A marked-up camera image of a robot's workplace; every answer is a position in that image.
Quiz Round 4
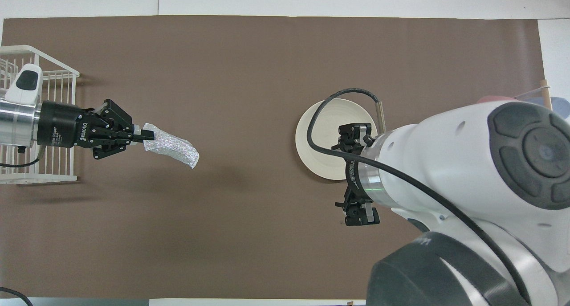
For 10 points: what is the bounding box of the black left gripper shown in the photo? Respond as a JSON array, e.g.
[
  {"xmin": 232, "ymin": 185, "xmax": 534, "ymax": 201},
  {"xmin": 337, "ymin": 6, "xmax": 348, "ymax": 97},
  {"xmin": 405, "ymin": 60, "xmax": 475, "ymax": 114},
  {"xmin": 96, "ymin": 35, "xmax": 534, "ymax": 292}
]
[{"xmin": 37, "ymin": 99, "xmax": 155, "ymax": 160}]

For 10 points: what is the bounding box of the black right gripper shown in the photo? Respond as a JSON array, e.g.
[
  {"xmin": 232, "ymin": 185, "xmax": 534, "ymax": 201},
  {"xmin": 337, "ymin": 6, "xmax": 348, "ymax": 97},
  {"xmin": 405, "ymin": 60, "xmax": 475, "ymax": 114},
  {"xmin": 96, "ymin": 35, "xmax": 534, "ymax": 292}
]
[{"xmin": 332, "ymin": 123, "xmax": 380, "ymax": 227}]

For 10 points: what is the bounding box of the silver mesh sponge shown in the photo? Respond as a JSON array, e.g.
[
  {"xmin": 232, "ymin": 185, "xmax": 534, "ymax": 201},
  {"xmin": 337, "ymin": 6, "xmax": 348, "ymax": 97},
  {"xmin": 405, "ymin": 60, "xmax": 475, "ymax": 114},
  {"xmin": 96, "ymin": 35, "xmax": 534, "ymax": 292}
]
[{"xmin": 142, "ymin": 122, "xmax": 200, "ymax": 169}]

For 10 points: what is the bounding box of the round white plate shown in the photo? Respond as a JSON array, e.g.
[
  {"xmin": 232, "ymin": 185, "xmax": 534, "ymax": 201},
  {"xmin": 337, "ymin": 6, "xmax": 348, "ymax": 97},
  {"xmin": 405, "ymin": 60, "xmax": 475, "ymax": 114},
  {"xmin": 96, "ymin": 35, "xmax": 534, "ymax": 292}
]
[{"xmin": 295, "ymin": 98, "xmax": 379, "ymax": 180}]

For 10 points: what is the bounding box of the brown table mat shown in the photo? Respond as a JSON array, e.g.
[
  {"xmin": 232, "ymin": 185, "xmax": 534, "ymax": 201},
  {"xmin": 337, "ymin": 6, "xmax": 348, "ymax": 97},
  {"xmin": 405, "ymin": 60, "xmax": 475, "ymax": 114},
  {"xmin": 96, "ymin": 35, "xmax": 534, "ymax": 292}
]
[{"xmin": 1, "ymin": 15, "xmax": 568, "ymax": 300}]

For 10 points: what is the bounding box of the top pink rolled towel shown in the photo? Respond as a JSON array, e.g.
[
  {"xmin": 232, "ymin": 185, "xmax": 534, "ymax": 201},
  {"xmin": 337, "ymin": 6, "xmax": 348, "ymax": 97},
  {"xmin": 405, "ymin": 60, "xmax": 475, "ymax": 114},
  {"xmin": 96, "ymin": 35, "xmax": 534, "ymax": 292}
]
[{"xmin": 476, "ymin": 95, "xmax": 519, "ymax": 104}]

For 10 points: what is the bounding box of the cup rack with wooden rod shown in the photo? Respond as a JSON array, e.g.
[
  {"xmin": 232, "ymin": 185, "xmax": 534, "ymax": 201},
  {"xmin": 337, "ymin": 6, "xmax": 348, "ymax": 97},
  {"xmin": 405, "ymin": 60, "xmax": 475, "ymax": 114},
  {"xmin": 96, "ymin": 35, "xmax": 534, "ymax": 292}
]
[{"xmin": 510, "ymin": 79, "xmax": 554, "ymax": 111}]

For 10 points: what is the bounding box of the blue cup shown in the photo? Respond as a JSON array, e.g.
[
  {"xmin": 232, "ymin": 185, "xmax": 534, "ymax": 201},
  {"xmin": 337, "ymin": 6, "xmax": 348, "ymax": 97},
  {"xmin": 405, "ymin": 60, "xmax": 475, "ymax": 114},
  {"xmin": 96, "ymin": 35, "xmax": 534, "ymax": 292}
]
[{"xmin": 525, "ymin": 97, "xmax": 570, "ymax": 120}]

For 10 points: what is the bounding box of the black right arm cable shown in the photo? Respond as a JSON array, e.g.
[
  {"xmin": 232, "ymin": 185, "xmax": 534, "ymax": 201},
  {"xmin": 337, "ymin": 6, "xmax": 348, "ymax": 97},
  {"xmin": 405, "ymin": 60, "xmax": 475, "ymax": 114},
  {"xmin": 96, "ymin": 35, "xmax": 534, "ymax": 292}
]
[{"xmin": 306, "ymin": 89, "xmax": 533, "ymax": 306}]

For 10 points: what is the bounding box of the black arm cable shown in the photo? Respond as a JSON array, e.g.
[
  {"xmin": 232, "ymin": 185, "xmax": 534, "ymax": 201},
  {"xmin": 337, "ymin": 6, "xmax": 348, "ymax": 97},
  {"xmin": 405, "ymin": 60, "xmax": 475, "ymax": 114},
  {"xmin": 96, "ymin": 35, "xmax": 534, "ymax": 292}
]
[
  {"xmin": 306, "ymin": 89, "xmax": 533, "ymax": 306},
  {"xmin": 0, "ymin": 143, "xmax": 45, "ymax": 168}
]

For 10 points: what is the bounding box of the white wire dish rack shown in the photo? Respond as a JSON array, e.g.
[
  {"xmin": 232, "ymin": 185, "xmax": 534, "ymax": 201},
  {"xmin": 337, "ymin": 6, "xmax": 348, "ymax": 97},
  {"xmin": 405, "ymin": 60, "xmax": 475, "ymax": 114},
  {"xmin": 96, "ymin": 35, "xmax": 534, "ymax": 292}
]
[{"xmin": 0, "ymin": 45, "xmax": 80, "ymax": 184}]

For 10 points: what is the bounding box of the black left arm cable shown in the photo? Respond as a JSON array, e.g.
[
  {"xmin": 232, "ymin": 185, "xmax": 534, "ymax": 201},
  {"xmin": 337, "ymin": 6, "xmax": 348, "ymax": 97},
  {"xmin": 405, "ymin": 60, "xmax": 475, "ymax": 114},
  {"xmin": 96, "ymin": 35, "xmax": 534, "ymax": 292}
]
[{"xmin": 0, "ymin": 143, "xmax": 45, "ymax": 168}]

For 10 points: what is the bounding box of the thin black cable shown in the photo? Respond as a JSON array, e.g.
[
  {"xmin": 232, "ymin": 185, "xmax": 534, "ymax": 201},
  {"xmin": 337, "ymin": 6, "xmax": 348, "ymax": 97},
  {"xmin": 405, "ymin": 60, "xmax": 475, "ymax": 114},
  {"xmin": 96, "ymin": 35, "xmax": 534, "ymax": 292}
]
[{"xmin": 0, "ymin": 287, "xmax": 34, "ymax": 306}]

